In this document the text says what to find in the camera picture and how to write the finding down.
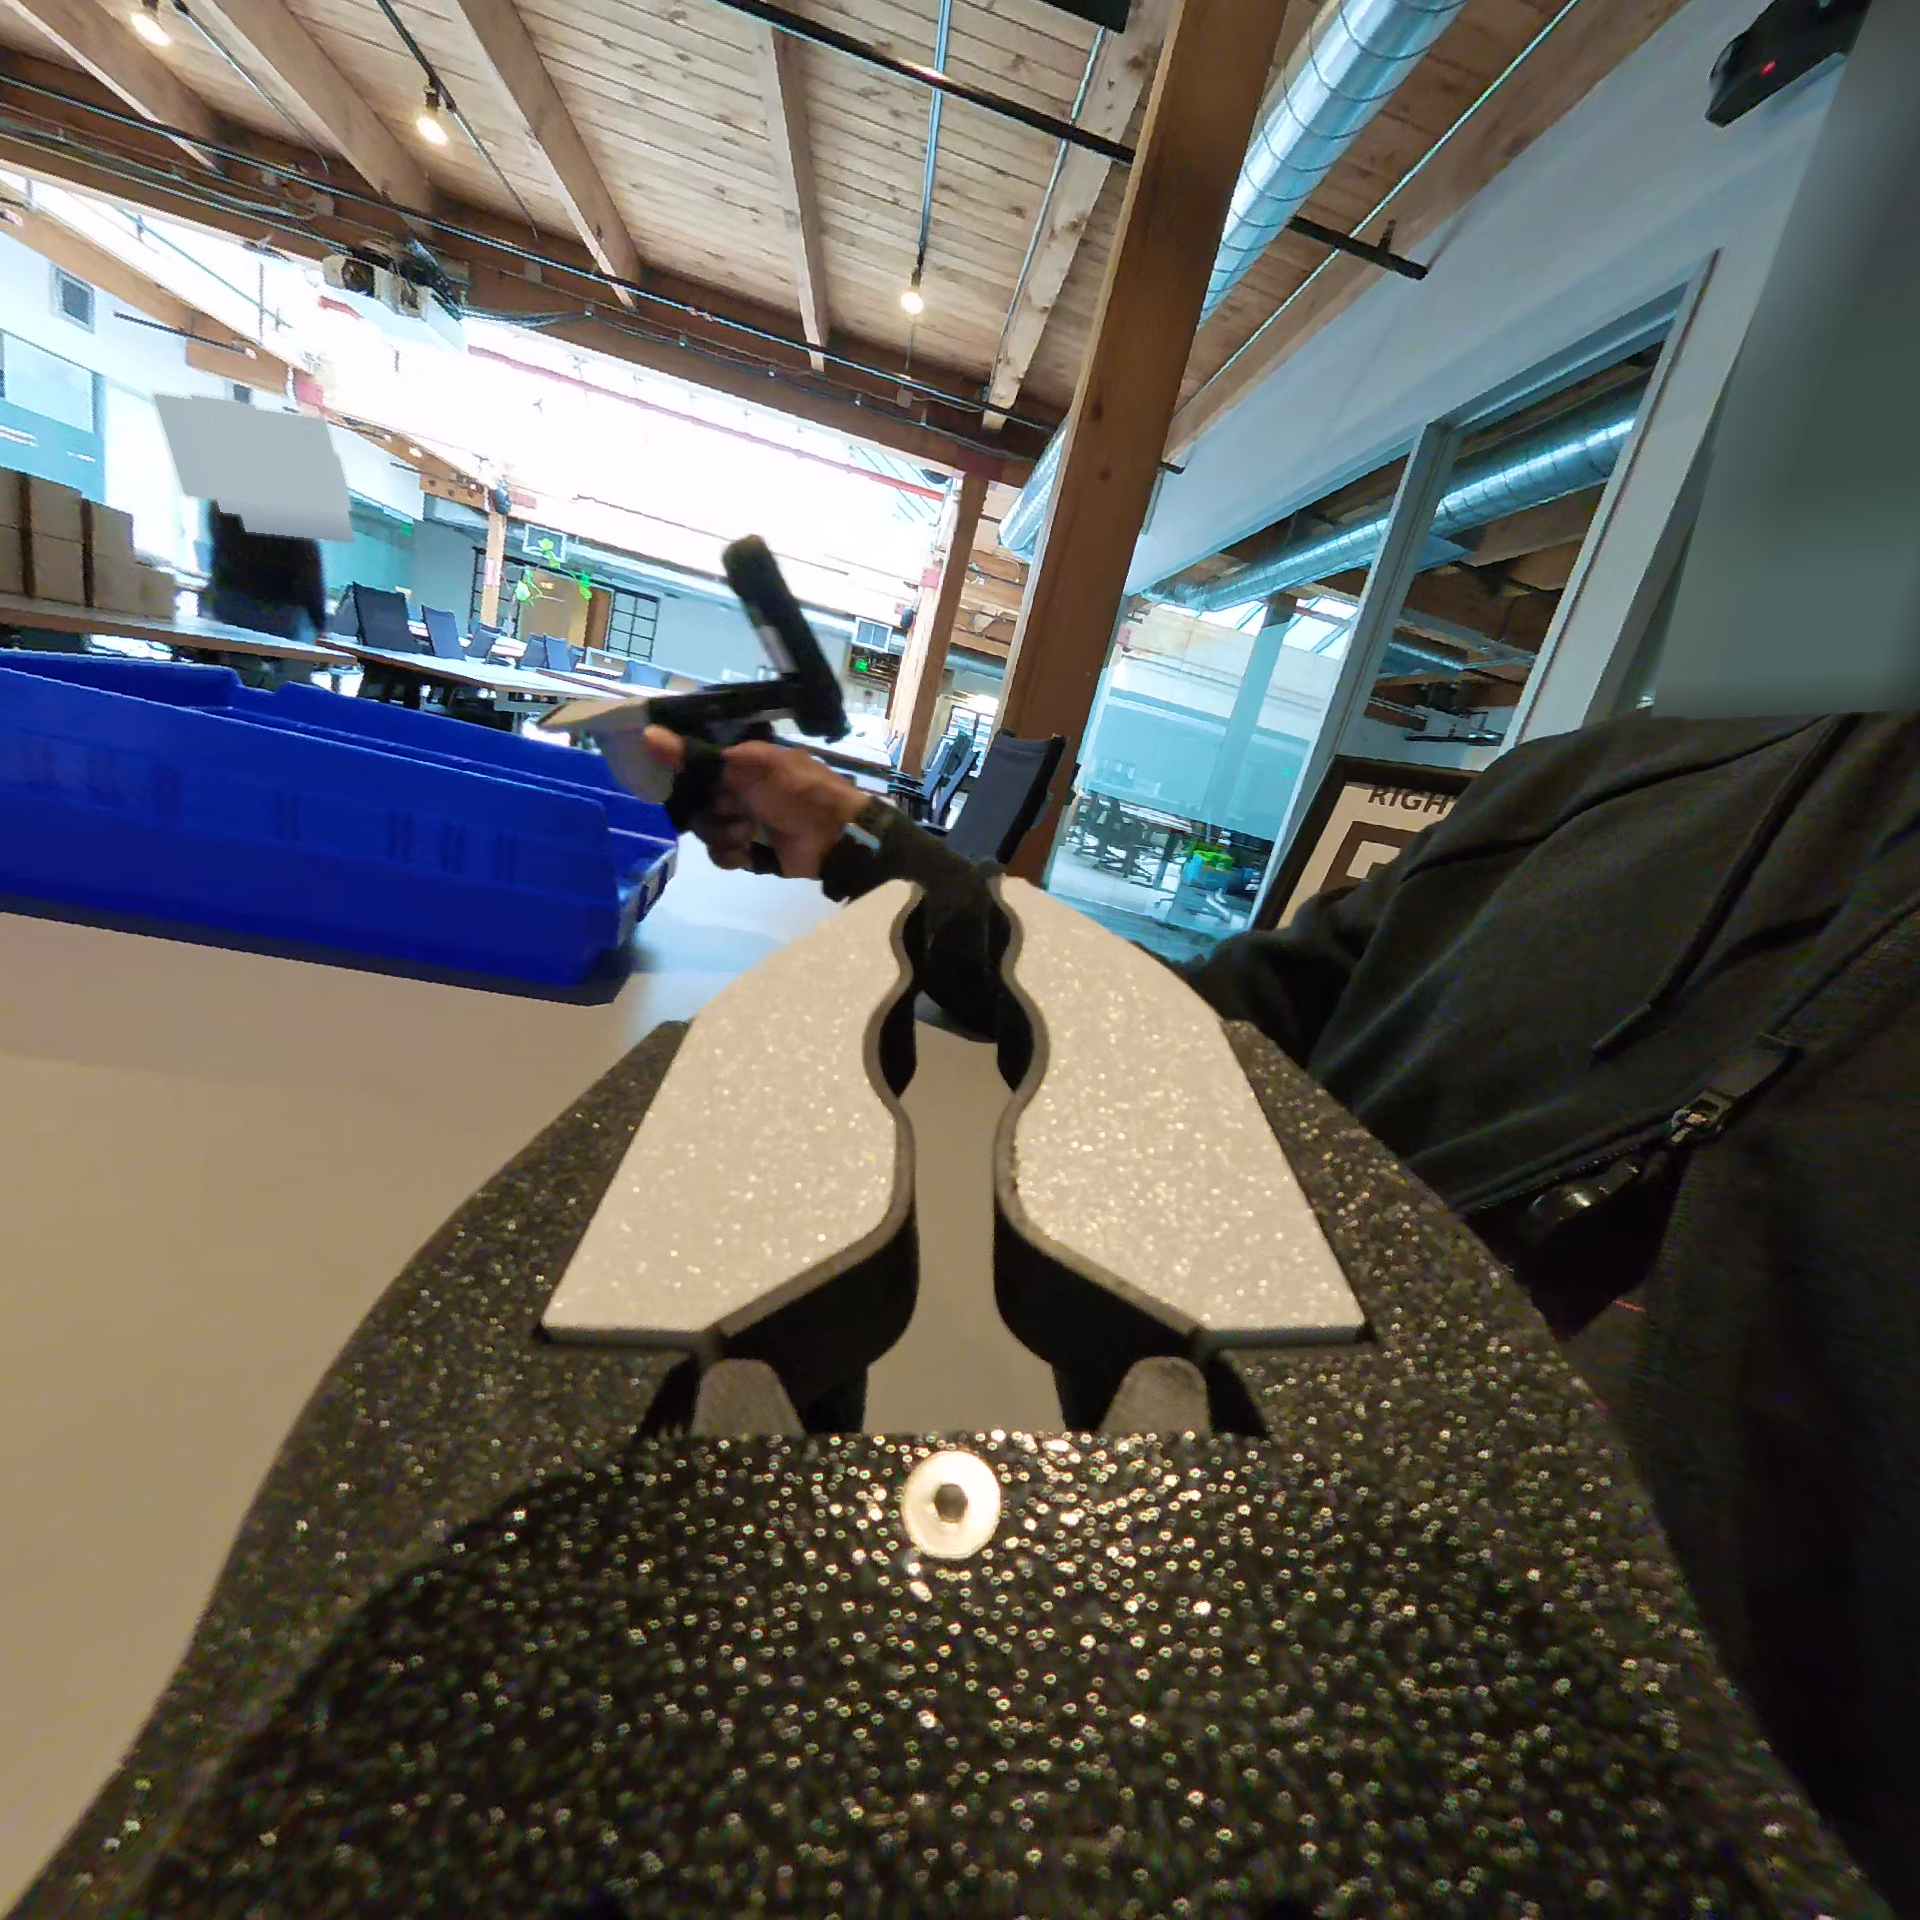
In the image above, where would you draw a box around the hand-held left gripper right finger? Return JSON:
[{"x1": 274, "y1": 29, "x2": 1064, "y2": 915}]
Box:
[{"x1": 991, "y1": 875, "x2": 1369, "y2": 1345}]

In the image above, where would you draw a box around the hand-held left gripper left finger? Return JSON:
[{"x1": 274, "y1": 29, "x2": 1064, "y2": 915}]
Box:
[{"x1": 536, "y1": 883, "x2": 921, "y2": 1349}]

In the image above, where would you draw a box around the person's right hand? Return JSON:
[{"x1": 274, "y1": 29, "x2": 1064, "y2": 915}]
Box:
[{"x1": 642, "y1": 727, "x2": 881, "y2": 892}]

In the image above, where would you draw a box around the row of office desks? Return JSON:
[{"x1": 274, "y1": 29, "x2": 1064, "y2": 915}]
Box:
[{"x1": 321, "y1": 631, "x2": 672, "y2": 740}]

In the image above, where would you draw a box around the row of office chairs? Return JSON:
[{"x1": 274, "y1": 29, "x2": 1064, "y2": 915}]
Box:
[{"x1": 321, "y1": 583, "x2": 665, "y2": 672}]

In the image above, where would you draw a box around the black mesh office chair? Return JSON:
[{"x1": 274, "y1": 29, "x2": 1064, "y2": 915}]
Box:
[{"x1": 947, "y1": 732, "x2": 1072, "y2": 877}]

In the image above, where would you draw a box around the blue plastic bin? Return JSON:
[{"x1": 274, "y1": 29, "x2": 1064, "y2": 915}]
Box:
[{"x1": 0, "y1": 648, "x2": 681, "y2": 991}]

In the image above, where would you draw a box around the black framed marker board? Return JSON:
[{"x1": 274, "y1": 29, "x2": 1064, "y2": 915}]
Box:
[{"x1": 1252, "y1": 757, "x2": 1481, "y2": 937}]

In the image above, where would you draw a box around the wooden desk with black legs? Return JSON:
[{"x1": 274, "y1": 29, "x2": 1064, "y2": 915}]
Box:
[{"x1": 0, "y1": 592, "x2": 358, "y2": 672}]

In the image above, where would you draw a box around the ceiling projector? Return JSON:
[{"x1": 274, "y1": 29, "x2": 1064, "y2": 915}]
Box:
[{"x1": 317, "y1": 246, "x2": 469, "y2": 329}]

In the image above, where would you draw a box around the stack of cardboard boxes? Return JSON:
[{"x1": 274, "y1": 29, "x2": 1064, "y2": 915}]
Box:
[{"x1": 0, "y1": 469, "x2": 179, "y2": 622}]

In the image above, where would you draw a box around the wooden support post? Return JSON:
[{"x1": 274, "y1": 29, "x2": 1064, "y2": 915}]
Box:
[
  {"x1": 993, "y1": 0, "x2": 1296, "y2": 891},
  {"x1": 895, "y1": 473, "x2": 993, "y2": 779}
]

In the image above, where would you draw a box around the silver ventilation duct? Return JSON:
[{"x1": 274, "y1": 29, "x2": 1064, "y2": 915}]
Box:
[
  {"x1": 1169, "y1": 382, "x2": 1652, "y2": 620},
  {"x1": 996, "y1": 0, "x2": 1480, "y2": 559}
]

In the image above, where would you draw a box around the black wall device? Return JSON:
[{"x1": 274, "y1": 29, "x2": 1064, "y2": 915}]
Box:
[{"x1": 1706, "y1": 0, "x2": 1872, "y2": 126}]

